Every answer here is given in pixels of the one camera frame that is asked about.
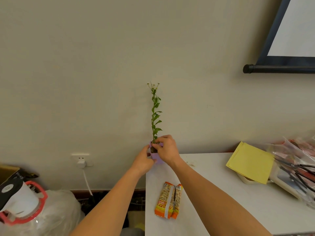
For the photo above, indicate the white wall socket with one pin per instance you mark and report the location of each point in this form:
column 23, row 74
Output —
column 81, row 159

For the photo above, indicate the white plastic tray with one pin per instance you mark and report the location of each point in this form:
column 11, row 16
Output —
column 286, row 184

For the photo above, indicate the person's left forearm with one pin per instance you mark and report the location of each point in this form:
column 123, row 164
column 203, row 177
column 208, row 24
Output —
column 110, row 206

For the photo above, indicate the clear plastic bag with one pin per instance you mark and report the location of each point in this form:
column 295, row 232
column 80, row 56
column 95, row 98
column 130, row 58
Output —
column 51, row 216

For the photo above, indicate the person's left hand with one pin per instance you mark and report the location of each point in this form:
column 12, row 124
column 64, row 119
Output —
column 142, row 160

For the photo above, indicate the black scissors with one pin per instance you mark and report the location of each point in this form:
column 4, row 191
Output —
column 299, row 173

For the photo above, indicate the brown cardboard box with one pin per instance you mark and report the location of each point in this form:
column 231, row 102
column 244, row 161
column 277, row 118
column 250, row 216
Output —
column 12, row 173

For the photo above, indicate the person's right forearm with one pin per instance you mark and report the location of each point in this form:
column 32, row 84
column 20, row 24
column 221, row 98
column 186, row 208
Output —
column 216, row 201

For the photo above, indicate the crumpled clear plastic packaging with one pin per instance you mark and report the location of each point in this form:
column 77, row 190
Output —
column 295, row 157

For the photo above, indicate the orange snack packet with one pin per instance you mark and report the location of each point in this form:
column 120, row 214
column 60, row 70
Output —
column 169, row 200

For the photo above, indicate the person's right hand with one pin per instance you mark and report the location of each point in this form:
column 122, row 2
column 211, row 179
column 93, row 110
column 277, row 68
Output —
column 168, row 152

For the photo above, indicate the yellow paper sheets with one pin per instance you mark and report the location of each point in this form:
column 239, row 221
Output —
column 251, row 160

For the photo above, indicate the tall green plant stem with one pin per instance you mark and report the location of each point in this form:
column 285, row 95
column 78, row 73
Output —
column 155, row 115

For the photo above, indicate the projection screen with black frame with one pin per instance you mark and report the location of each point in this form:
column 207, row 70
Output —
column 285, row 34

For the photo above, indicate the person's right thumb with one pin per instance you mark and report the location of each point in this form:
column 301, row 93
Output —
column 157, row 146

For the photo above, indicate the person's left thumb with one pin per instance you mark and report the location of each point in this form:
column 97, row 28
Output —
column 149, row 157

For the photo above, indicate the small purple plant pot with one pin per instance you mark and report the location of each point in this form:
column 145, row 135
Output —
column 157, row 158

